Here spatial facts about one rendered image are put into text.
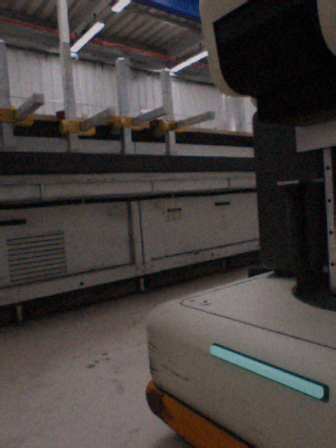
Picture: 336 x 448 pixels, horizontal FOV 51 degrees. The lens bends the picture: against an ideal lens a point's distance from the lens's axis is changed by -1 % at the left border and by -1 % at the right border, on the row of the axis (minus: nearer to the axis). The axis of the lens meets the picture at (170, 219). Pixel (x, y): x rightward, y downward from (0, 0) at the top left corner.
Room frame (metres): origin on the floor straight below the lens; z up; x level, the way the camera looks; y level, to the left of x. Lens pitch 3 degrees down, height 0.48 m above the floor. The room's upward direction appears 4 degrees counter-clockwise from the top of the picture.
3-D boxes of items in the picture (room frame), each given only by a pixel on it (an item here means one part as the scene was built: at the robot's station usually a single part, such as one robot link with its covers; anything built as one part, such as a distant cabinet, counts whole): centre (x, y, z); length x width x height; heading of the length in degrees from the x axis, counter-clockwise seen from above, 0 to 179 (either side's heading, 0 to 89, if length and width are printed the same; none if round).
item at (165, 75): (1.76, -0.03, 0.88); 0.04 x 0.04 x 0.48; 38
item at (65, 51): (1.46, 0.37, 0.90); 0.04 x 0.04 x 0.48; 38
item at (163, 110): (1.60, 0.11, 0.84); 0.43 x 0.03 x 0.04; 38
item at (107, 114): (1.45, 0.31, 0.80); 0.43 x 0.03 x 0.04; 38
